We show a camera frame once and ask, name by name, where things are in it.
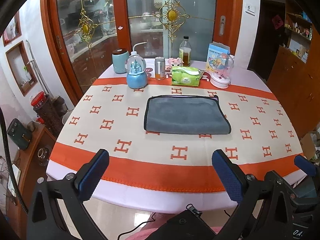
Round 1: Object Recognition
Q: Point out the green tissue pack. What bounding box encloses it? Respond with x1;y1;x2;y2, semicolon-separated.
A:
171;66;203;87

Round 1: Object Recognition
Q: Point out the dark green box device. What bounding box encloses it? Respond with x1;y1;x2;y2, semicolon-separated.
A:
7;118;33;151

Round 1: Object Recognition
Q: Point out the grey towel with black trim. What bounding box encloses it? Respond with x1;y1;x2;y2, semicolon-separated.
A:
143;95;232;136

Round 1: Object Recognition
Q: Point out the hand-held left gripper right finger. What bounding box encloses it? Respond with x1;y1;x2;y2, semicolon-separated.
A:
211;149;298;240

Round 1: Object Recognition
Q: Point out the white wall switch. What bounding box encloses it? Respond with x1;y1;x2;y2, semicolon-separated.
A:
245;2;256;16

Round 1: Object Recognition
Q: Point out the gold door ornament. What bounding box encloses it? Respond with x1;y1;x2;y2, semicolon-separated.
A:
75;8;98;49
153;0;192;42

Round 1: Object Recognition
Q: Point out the small pink ornament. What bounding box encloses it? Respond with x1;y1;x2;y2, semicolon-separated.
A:
167;57;183;67

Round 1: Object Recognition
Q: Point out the silver metal can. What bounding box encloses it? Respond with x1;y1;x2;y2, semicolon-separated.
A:
154;57;166;81

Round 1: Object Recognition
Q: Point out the pink clothing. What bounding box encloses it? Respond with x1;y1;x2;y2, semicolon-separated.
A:
124;214;223;240

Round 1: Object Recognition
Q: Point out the jar with red lid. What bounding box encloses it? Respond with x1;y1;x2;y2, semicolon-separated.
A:
31;91;52;111

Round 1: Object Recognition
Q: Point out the clear dome with pink base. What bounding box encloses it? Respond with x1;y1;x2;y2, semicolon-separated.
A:
210;54;235;89

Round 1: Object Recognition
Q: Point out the wooden glass sliding door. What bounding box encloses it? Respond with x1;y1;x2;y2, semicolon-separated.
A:
112;0;243;63
40;0;131;105

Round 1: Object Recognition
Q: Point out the teal canister with brown lid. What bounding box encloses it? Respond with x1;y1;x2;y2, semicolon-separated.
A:
112;49;130;75

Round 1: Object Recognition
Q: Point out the orange patterned tablecloth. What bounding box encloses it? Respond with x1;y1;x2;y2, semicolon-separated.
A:
46;58;304;212

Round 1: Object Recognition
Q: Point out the wooden framed wall niche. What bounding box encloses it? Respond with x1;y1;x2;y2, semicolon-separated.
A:
5;40;38;97
2;11;22;47

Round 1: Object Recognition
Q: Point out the round glass jar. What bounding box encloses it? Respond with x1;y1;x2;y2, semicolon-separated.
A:
37;147;52;167

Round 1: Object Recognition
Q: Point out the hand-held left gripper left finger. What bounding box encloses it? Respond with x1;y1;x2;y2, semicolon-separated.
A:
26;149;110;240

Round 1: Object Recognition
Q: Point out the black cable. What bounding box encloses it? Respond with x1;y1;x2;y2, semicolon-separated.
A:
117;211;157;240

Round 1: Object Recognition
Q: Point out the metal pole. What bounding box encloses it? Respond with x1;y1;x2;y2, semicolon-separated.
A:
25;40;51;98

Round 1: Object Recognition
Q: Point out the white plastic scoop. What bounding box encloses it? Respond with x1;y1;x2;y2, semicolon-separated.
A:
180;67;201;76

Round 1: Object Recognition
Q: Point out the black zipper pouch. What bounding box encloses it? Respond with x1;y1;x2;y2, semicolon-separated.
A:
164;203;218;240

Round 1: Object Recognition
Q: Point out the white squeeze bottle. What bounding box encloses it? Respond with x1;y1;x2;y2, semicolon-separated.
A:
132;42;148;61

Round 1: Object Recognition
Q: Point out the cardboard box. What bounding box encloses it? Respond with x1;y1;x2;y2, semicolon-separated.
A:
298;129;320;161

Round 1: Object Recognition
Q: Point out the dark woven basket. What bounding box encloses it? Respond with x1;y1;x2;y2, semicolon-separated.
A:
33;95;68;131

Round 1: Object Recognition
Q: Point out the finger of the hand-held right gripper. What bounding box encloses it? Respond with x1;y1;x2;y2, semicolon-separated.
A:
294;155;318;178

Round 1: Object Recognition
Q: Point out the wooden side table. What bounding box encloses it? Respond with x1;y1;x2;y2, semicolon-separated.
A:
4;124;57;238

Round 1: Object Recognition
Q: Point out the glass bottle with amber liquid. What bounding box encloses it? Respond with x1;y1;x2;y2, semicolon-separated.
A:
179;36;192;67

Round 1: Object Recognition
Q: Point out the blue castle snow globe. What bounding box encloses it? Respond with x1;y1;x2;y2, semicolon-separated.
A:
126;56;149;89

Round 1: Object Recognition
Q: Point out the blue printed carton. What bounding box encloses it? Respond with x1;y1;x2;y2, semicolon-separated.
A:
206;42;231;72

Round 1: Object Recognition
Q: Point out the wooden cabinet with shelves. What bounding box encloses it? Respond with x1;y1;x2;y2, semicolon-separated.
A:
266;0;320;142

